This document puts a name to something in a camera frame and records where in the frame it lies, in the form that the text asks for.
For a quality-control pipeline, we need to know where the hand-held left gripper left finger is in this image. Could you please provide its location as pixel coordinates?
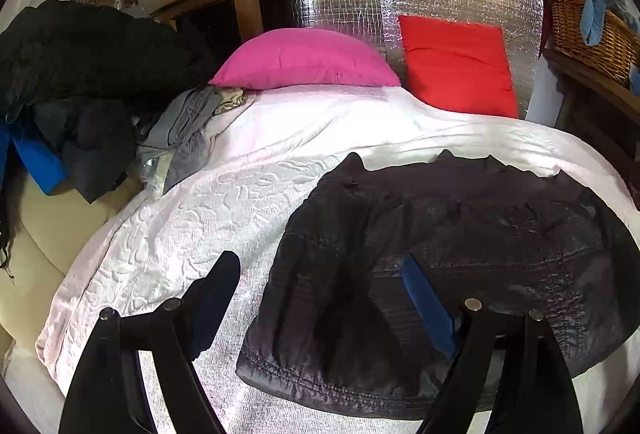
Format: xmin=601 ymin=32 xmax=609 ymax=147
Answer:
xmin=59 ymin=250 xmax=242 ymax=434

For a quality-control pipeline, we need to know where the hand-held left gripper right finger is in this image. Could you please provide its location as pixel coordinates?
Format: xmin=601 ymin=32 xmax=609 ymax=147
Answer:
xmin=400 ymin=253 xmax=586 ymax=434

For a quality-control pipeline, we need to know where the pile of dark clothes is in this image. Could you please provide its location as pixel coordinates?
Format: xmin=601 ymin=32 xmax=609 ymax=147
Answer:
xmin=0 ymin=0 xmax=216 ymax=205

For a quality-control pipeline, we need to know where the white quilted bedspread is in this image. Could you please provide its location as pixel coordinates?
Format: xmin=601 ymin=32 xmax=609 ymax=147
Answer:
xmin=35 ymin=84 xmax=640 ymax=434

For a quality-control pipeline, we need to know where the grey garment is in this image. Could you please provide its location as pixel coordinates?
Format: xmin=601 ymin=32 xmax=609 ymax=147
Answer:
xmin=135 ymin=86 xmax=248 ymax=200

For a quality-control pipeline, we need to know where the cream mattress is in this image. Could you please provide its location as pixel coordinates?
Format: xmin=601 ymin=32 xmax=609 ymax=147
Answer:
xmin=0 ymin=174 xmax=146 ymax=365

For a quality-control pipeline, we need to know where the patterned beige cloth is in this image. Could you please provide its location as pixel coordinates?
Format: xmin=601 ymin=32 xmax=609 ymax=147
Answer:
xmin=214 ymin=88 xmax=249 ymax=116

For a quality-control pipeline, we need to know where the blue garment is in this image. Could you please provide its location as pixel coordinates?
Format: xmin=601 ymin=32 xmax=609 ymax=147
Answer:
xmin=0 ymin=121 xmax=69 ymax=196

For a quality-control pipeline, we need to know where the red pillow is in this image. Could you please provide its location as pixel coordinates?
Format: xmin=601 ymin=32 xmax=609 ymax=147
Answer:
xmin=398 ymin=15 xmax=520 ymax=120

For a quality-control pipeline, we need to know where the pink pillow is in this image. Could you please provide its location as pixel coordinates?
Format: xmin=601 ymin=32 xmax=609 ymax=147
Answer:
xmin=208 ymin=28 xmax=402 ymax=91

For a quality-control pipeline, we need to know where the dark wooden sideboard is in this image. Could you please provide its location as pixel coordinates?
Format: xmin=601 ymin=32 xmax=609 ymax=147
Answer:
xmin=542 ymin=46 xmax=640 ymax=165

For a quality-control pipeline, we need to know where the wicker basket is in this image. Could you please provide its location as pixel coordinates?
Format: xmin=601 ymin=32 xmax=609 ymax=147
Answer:
xmin=547 ymin=0 xmax=640 ymax=87

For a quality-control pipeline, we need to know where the light blue cloth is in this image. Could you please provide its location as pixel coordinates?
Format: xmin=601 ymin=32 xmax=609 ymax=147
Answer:
xmin=580 ymin=0 xmax=628 ymax=47

